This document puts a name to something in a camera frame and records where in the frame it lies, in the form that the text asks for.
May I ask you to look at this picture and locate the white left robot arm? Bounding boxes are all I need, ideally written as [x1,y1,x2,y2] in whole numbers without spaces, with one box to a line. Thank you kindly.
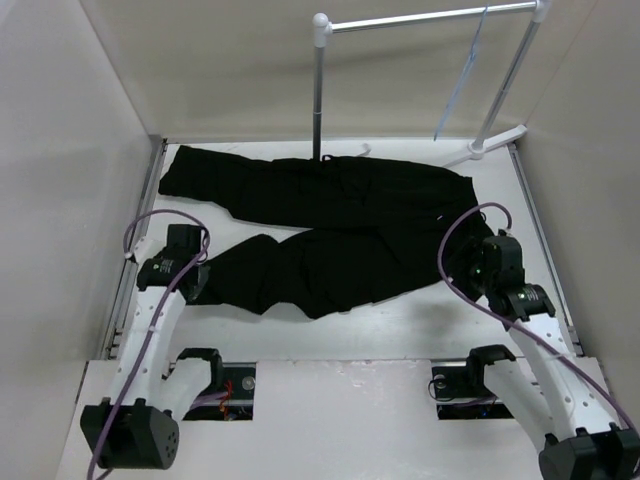
[80,224,225,479]

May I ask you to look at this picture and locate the light blue wire hanger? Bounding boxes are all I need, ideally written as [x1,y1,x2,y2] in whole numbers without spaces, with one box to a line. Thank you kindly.
[433,4,489,141]

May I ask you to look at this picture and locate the black trousers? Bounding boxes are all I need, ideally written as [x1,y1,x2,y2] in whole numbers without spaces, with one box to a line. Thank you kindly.
[159,146,491,319]

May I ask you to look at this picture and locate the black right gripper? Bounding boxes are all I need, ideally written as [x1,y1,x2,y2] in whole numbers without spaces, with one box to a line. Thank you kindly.
[431,236,496,303]

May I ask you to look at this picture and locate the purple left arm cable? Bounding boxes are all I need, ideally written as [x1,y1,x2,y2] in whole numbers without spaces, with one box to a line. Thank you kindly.
[85,209,236,480]

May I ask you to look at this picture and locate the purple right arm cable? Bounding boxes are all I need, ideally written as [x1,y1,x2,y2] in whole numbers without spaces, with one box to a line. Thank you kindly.
[437,201,640,434]

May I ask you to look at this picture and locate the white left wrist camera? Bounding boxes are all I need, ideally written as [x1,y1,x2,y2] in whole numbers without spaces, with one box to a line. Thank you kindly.
[124,237,154,264]

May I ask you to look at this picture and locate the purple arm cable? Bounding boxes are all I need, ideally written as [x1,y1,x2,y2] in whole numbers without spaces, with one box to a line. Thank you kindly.
[85,209,236,480]
[437,201,640,434]

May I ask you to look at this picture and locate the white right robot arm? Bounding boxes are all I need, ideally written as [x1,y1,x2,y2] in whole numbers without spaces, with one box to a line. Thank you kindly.
[463,231,639,479]

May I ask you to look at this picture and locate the white metal clothes rack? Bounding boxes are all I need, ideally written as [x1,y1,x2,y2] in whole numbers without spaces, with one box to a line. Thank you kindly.
[310,1,552,167]

